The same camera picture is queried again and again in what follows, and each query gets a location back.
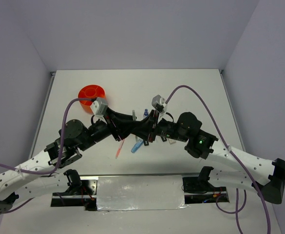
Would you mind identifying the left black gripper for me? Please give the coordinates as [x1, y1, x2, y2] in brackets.
[78, 106, 141, 151]

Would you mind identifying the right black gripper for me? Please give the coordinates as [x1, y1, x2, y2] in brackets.
[133, 109, 188, 142]

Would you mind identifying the clear green pen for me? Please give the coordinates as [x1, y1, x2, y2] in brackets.
[132, 110, 137, 121]

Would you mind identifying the clear orange pen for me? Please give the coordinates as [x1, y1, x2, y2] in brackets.
[115, 139, 125, 159]

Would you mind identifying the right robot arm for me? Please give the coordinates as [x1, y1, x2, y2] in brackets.
[113, 111, 285, 204]

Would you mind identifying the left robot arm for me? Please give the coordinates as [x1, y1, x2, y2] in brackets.
[0, 109, 141, 215]

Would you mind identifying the clear spray bottle blue cap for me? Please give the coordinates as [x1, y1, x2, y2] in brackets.
[143, 109, 149, 119]

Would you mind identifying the translucent blue correction tape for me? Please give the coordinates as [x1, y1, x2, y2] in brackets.
[131, 139, 144, 154]

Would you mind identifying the orange round desk organizer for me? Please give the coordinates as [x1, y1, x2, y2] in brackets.
[78, 84, 106, 114]

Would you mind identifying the silver taped plate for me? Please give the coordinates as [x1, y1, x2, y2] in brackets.
[96, 175, 186, 211]

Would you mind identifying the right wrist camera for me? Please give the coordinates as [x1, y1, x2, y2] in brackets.
[152, 95, 167, 113]

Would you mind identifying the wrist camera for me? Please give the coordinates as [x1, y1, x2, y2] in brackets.
[90, 97, 108, 117]
[152, 95, 167, 113]

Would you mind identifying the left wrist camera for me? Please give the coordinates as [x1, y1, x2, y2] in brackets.
[90, 97, 108, 117]

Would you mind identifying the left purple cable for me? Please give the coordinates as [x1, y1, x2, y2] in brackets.
[0, 98, 96, 215]

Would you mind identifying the purple cable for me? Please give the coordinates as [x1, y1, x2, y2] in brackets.
[0, 98, 96, 215]
[165, 85, 272, 234]

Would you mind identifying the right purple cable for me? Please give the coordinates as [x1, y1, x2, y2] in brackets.
[165, 85, 272, 234]

